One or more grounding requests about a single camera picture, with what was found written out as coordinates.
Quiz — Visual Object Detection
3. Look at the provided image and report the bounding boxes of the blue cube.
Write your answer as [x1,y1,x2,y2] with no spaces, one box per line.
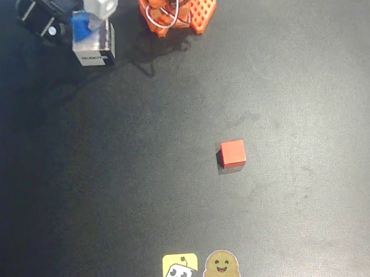
[70,9,100,43]

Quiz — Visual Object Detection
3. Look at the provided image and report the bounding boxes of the white open box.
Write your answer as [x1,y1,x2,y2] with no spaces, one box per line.
[70,17,118,69]

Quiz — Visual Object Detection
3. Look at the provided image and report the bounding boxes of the red cube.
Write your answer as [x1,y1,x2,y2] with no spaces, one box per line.
[219,138,248,170]

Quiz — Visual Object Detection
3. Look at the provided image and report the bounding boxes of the black gripper-mounted webcam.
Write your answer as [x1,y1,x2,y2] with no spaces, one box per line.
[14,0,88,47]

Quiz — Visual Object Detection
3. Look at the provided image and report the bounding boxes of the yellow robot face sticker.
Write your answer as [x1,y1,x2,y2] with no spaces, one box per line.
[161,251,200,277]

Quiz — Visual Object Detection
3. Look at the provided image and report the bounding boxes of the hugging face emoji sticker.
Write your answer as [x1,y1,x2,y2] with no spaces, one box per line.
[200,248,241,277]

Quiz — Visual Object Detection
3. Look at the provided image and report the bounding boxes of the black table mat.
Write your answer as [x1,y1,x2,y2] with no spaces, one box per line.
[0,0,370,277]

